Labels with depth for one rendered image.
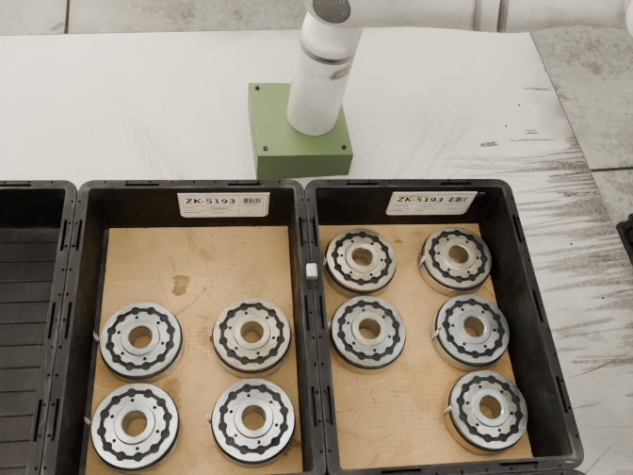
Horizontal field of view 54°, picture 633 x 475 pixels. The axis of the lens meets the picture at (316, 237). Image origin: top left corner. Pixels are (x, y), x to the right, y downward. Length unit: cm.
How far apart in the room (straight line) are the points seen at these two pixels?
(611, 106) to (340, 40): 173
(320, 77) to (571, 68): 174
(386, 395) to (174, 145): 61
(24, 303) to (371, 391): 48
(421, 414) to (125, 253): 47
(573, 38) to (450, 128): 155
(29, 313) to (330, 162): 55
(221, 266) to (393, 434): 33
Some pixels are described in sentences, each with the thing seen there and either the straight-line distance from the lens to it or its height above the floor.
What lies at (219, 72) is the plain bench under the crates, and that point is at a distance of 131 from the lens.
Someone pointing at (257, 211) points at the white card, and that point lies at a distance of 90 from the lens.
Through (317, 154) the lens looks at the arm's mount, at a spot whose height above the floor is 77.
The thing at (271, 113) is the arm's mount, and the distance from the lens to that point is 115.
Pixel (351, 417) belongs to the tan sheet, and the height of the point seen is 83.
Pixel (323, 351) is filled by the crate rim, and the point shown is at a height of 93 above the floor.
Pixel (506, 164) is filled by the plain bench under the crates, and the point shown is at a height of 70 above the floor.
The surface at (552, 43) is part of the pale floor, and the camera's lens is 272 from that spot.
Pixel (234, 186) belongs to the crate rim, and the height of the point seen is 93.
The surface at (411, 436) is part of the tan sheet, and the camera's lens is 85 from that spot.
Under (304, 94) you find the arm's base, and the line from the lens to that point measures 106.
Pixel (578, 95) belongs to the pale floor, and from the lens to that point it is 257.
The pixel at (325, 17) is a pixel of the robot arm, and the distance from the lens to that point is 93.
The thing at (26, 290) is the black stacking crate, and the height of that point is 83.
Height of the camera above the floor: 164
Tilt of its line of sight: 60 degrees down
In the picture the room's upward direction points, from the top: 12 degrees clockwise
